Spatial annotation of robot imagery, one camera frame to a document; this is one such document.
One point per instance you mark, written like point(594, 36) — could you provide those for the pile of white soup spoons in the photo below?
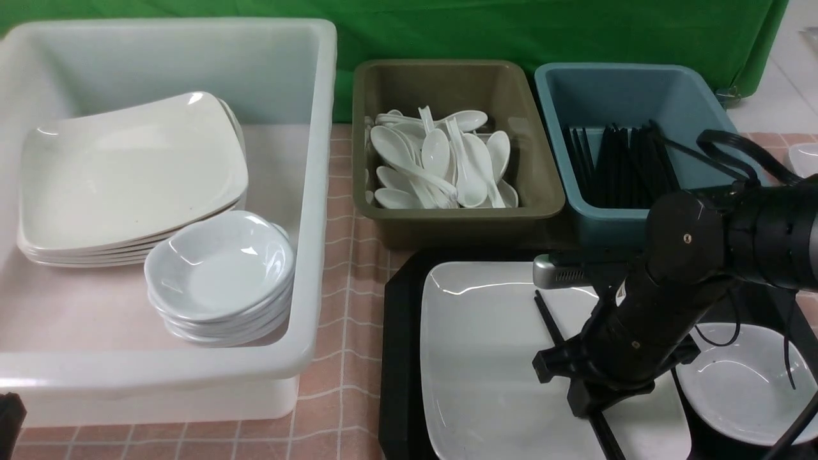
point(428, 164)

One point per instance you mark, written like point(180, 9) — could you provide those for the large white plastic tub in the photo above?
point(84, 347)

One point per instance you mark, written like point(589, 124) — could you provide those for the small white bowl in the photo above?
point(746, 391)

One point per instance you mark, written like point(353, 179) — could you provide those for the green cloth backdrop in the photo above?
point(726, 42)

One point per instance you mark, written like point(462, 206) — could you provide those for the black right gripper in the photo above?
point(620, 351)

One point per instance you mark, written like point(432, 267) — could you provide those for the white square rice plate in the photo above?
point(480, 330)

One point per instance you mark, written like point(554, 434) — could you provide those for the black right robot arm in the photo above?
point(698, 245)

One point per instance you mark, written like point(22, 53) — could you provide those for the stack of white square plates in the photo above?
point(105, 189)

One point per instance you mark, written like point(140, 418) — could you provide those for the olive plastic spoon bin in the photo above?
point(498, 88)

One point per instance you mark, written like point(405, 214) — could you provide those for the black chopstick pair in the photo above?
point(604, 435)

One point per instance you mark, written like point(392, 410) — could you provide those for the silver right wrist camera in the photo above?
point(565, 271)

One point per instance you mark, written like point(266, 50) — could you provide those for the stack of small white bowls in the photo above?
point(223, 282)

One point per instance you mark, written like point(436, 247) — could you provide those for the blue plastic chopstick bin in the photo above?
point(592, 95)

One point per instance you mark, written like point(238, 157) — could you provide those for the white plates at right edge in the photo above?
point(802, 159)

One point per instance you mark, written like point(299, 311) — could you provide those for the black object bottom left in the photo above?
point(12, 415)

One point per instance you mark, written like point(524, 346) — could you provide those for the bundle of black chopsticks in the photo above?
point(630, 169)

